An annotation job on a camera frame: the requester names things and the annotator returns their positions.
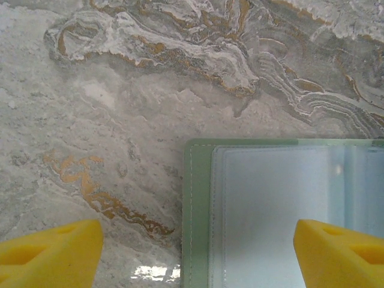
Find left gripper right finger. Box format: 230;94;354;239
293;218;384;288

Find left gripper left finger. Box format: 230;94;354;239
0;218;104;288

